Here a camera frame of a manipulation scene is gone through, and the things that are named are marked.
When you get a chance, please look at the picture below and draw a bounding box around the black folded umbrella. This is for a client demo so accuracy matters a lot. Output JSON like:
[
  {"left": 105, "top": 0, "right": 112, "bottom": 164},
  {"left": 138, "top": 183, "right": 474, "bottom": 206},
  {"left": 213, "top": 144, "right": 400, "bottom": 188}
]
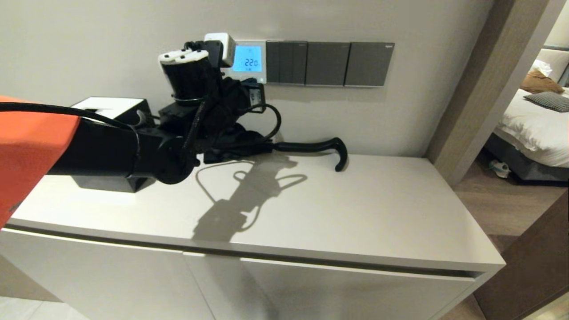
[{"left": 202, "top": 124, "right": 348, "bottom": 172}]

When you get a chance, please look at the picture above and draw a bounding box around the bed with white duvet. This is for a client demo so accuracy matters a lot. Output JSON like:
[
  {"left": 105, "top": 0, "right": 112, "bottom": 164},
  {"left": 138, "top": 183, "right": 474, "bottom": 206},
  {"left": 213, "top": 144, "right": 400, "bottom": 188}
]
[{"left": 484, "top": 88, "right": 569, "bottom": 183}]

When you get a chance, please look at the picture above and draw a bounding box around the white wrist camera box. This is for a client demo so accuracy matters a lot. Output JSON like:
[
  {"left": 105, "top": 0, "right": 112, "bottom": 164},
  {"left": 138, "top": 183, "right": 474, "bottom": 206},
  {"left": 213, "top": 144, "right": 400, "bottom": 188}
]
[{"left": 186, "top": 32, "right": 237, "bottom": 68}]

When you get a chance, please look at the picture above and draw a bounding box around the grey wall switch with logo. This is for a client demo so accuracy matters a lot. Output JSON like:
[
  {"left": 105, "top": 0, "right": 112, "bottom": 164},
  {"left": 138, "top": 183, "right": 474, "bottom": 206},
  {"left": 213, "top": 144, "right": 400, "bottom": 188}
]
[{"left": 345, "top": 42, "right": 395, "bottom": 88}]

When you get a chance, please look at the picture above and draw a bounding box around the narrow white cabinet door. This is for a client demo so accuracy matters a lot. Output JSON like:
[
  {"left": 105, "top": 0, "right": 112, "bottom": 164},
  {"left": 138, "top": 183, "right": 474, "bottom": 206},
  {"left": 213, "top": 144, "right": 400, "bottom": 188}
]
[{"left": 0, "top": 229, "right": 216, "bottom": 320}]

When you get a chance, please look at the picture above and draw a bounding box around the white pillow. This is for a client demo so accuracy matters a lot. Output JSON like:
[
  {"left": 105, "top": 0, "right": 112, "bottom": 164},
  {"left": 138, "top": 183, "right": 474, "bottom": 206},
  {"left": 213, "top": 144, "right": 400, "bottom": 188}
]
[{"left": 530, "top": 60, "right": 553, "bottom": 79}]

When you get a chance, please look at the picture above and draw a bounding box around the plain grey wall switch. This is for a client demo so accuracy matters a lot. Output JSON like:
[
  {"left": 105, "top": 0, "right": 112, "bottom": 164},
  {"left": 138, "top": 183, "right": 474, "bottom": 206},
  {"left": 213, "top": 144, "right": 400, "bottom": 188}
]
[{"left": 305, "top": 42, "right": 351, "bottom": 87}]

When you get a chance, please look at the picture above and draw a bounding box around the checkered pillow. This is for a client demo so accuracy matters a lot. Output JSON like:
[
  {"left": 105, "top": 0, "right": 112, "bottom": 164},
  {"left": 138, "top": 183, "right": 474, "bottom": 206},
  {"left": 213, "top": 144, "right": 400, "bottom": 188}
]
[{"left": 523, "top": 92, "right": 569, "bottom": 113}]

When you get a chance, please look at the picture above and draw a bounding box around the shoe on floor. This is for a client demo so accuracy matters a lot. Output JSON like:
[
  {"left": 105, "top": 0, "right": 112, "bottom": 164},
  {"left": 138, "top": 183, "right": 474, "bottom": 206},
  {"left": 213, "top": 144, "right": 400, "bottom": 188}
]
[{"left": 489, "top": 160, "right": 511, "bottom": 179}]

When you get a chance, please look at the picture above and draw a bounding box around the white wall thermostat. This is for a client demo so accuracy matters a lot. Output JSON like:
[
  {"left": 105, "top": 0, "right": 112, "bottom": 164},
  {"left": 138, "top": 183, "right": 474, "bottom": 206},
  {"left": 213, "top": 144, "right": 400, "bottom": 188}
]
[{"left": 222, "top": 41, "right": 267, "bottom": 85}]

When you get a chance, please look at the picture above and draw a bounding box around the long black arm cable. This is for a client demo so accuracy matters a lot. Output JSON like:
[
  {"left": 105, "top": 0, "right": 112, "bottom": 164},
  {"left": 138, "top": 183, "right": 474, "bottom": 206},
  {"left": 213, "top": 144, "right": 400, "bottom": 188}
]
[{"left": 0, "top": 102, "right": 139, "bottom": 132}]

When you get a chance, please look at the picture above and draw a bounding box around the white cabinet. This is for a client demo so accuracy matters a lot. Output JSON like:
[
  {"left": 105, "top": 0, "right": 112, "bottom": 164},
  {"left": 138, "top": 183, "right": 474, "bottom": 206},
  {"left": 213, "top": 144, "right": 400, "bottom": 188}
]
[{"left": 0, "top": 151, "right": 506, "bottom": 320}]

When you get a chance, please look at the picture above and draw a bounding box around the brown pillow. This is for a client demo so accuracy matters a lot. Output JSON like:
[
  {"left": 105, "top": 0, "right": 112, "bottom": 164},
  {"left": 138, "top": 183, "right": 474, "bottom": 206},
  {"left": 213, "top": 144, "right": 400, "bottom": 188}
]
[{"left": 520, "top": 70, "right": 565, "bottom": 95}]

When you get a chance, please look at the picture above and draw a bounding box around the dark wooden door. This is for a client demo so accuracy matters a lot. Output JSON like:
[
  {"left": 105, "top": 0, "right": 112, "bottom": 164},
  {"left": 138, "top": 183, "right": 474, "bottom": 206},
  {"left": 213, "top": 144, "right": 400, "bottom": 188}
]
[{"left": 472, "top": 189, "right": 569, "bottom": 320}]

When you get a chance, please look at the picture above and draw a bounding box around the wooden door frame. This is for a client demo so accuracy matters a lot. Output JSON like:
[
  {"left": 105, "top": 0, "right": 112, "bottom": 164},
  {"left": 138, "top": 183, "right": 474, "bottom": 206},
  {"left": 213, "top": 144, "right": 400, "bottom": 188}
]
[{"left": 425, "top": 0, "right": 567, "bottom": 187}]

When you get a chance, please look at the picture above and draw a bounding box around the wide white cabinet door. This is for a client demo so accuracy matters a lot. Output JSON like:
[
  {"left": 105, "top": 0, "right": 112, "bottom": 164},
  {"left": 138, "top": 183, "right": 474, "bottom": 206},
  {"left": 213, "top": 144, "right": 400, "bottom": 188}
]
[{"left": 184, "top": 252, "right": 474, "bottom": 320}]

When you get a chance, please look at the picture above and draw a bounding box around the black tissue box white top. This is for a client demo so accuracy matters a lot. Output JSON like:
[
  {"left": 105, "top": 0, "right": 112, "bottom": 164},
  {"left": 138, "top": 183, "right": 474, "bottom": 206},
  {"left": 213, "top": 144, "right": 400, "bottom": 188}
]
[{"left": 70, "top": 97, "right": 157, "bottom": 193}]

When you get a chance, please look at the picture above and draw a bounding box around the grey triple wall switch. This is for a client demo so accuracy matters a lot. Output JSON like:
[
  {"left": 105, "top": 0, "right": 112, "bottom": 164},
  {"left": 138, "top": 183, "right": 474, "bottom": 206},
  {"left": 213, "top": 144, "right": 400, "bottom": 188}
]
[{"left": 266, "top": 41, "right": 308, "bottom": 86}]

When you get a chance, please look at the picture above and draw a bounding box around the looped black gripper cable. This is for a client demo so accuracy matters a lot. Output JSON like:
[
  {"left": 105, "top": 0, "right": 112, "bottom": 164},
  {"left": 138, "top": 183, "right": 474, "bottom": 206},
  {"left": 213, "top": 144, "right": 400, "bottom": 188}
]
[{"left": 242, "top": 103, "right": 282, "bottom": 144}]

